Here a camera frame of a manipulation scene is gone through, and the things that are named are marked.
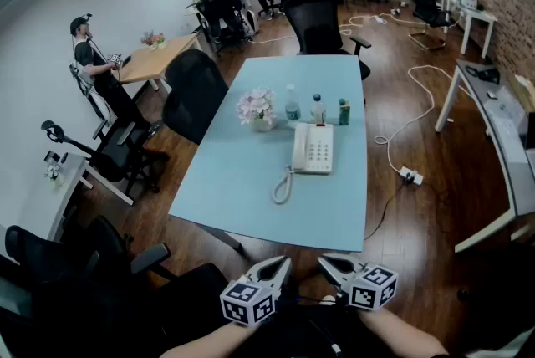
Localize clear bottle green label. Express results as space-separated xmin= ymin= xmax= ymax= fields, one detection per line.
xmin=284 ymin=84 xmax=302 ymax=128

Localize black cable white plug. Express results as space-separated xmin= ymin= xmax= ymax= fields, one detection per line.
xmin=306 ymin=316 xmax=344 ymax=355

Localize long white cable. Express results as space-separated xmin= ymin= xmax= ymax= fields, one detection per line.
xmin=373 ymin=64 xmax=474 ymax=174

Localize black mesh office chair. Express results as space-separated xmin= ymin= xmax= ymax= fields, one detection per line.
xmin=161 ymin=49 xmax=231 ymax=146

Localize clear bottle dark cap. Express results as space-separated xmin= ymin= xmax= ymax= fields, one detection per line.
xmin=309 ymin=93 xmax=328 ymax=125

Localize black floor cable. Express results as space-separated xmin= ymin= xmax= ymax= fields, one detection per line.
xmin=363 ymin=179 xmax=410 ymax=243

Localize green drink carton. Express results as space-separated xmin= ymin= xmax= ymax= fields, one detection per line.
xmin=338 ymin=98 xmax=352 ymax=126

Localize white rounded floor device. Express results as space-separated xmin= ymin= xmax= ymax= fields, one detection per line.
xmin=245 ymin=8 xmax=262 ymax=36

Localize dark laptop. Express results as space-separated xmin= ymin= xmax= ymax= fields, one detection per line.
xmin=523 ymin=110 xmax=535 ymax=151

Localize small white desk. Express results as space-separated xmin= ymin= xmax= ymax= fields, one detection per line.
xmin=18 ymin=151 xmax=135 ymax=243

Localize white corded desk telephone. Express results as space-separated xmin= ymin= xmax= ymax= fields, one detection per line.
xmin=291 ymin=122 xmax=335 ymax=176

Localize grey desk white legs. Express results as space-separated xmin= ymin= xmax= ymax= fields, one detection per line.
xmin=434 ymin=59 xmax=535 ymax=253

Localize person's left forearm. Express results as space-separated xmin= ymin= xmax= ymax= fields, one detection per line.
xmin=158 ymin=318 xmax=254 ymax=358

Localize black office chair with armrests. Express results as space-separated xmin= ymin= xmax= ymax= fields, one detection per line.
xmin=283 ymin=0 xmax=373 ymax=82

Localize white side table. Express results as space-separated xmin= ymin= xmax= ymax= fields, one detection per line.
xmin=444 ymin=0 xmax=499 ymax=59

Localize black reclining office chair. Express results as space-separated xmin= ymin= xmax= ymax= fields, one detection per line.
xmin=40 ymin=120 xmax=171 ymax=195

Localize person's black clothing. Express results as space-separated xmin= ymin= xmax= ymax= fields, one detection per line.
xmin=165 ymin=263 xmax=419 ymax=358

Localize person's right forearm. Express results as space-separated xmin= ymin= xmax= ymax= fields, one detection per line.
xmin=358 ymin=307 xmax=451 ymax=358

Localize pink flower bouquet in vase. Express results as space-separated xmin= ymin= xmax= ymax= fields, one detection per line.
xmin=236 ymin=87 xmax=278 ymax=133

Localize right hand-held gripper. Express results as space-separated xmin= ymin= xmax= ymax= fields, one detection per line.
xmin=317 ymin=253 xmax=399 ymax=311

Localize cardboard box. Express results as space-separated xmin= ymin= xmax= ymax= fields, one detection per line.
xmin=507 ymin=74 xmax=535 ymax=115

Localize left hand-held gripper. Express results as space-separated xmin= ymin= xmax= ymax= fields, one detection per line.
xmin=220 ymin=255 xmax=293 ymax=327

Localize white papers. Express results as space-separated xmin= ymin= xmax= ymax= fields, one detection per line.
xmin=492 ymin=86 xmax=528 ymax=140

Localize black cantilever chair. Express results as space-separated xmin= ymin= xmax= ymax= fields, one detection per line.
xmin=407 ymin=0 xmax=456 ymax=52

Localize orange pink flower pot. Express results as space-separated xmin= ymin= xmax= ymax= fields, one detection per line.
xmin=140 ymin=29 xmax=168 ymax=52

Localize small white flower pot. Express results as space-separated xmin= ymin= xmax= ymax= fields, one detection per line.
xmin=44 ymin=163 xmax=68 ymax=188

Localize wooden table white legs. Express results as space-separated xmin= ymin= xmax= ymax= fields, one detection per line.
xmin=113 ymin=33 xmax=202 ymax=93

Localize black pouch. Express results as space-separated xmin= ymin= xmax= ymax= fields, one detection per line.
xmin=464 ymin=64 xmax=502 ymax=86

